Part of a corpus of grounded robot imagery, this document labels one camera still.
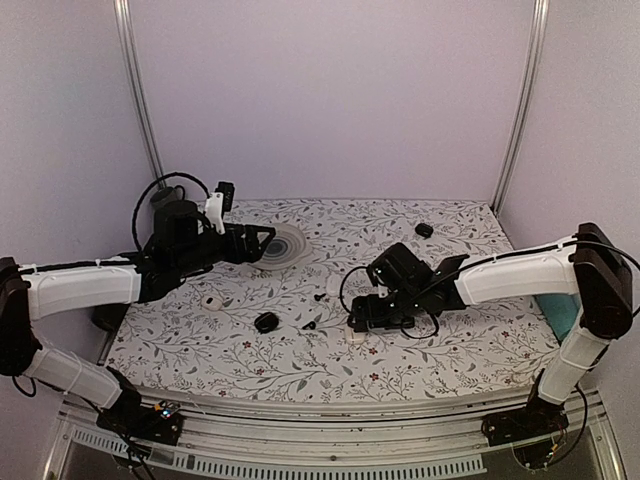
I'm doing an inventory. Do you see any grey mug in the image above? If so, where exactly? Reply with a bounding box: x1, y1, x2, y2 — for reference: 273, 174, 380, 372
150, 185, 186, 211

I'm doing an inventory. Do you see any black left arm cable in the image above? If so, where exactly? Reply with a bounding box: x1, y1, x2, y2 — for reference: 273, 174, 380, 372
130, 171, 213, 251

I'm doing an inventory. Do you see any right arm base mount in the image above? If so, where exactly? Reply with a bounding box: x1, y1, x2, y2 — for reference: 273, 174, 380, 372
481, 407, 569, 470

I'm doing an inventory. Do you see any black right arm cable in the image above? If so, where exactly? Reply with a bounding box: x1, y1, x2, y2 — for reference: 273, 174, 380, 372
339, 264, 441, 339

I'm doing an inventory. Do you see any left aluminium frame post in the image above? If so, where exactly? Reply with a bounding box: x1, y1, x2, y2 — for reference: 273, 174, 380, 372
113, 0, 164, 179

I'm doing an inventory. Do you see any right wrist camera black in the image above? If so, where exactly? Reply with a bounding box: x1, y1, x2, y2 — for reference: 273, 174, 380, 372
366, 243, 434, 294

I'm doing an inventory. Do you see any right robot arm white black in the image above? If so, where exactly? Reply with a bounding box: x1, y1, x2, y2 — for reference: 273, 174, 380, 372
344, 223, 639, 436

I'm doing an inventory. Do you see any black open earbud case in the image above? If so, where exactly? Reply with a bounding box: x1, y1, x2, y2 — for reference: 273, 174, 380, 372
254, 312, 280, 334

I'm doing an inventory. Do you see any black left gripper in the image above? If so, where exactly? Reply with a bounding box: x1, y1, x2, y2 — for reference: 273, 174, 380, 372
174, 223, 276, 277

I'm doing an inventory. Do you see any aluminium frame post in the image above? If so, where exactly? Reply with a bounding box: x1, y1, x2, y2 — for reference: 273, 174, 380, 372
113, 0, 164, 179
491, 0, 550, 218

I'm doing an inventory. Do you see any white earbud case small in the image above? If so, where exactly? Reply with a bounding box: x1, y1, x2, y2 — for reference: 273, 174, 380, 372
202, 296, 223, 312

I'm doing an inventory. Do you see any teal cup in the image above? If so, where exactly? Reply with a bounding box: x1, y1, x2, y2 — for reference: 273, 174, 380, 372
535, 294, 580, 343

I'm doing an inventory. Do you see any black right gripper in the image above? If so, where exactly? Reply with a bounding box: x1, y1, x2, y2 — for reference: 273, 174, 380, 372
348, 287, 423, 333

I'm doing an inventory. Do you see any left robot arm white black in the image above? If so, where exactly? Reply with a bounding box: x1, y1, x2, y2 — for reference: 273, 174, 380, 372
1, 197, 276, 434

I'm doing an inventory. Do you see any white oval earbud case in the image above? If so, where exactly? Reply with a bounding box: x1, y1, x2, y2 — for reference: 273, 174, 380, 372
326, 276, 342, 296

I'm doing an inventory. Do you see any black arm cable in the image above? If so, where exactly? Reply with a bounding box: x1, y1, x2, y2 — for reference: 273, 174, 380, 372
339, 264, 441, 339
130, 171, 213, 251

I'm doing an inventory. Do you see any aluminium front rail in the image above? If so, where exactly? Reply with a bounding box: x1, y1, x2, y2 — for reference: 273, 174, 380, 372
44, 388, 629, 479

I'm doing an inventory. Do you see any cream earbud charging case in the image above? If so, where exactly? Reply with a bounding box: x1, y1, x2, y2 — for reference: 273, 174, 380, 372
344, 326, 368, 345

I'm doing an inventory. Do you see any right aluminium frame post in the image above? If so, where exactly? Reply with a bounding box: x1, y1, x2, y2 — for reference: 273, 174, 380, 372
491, 0, 550, 218

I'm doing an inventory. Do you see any black closed earbud case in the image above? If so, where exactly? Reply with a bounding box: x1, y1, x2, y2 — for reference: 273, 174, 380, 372
415, 223, 434, 239

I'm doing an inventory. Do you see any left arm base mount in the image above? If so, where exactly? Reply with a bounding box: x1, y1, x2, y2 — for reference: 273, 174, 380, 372
96, 400, 184, 446

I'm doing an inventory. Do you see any grey swirl ceramic plate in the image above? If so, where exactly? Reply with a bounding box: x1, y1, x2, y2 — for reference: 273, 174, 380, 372
251, 223, 312, 271

